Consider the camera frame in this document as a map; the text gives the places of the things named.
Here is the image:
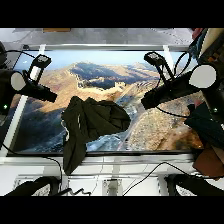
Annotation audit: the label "dark green pants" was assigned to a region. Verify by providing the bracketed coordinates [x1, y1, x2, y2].
[60, 95, 132, 176]

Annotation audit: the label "teal garment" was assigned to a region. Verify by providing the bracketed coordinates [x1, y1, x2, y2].
[184, 102, 224, 150]

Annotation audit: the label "blue garment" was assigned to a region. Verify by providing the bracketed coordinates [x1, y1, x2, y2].
[188, 31, 209, 61]

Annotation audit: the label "dark checked garment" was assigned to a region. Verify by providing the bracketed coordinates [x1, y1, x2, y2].
[198, 43, 224, 73]

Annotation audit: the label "red garment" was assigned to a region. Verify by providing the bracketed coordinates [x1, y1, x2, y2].
[191, 27, 204, 39]

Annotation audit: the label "cream garment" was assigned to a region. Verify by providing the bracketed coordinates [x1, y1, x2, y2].
[199, 27, 224, 51]

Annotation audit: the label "black cable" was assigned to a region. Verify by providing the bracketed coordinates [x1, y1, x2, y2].
[4, 49, 36, 60]
[0, 143, 64, 192]
[63, 187, 92, 197]
[155, 105, 192, 119]
[122, 161, 201, 197]
[172, 50, 194, 80]

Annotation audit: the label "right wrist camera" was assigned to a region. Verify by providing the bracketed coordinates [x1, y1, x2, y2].
[143, 51, 174, 81]

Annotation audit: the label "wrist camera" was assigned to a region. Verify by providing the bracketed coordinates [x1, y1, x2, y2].
[28, 54, 53, 83]
[143, 51, 174, 81]

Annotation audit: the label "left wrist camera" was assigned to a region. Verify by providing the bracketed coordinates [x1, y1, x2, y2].
[28, 54, 53, 83]

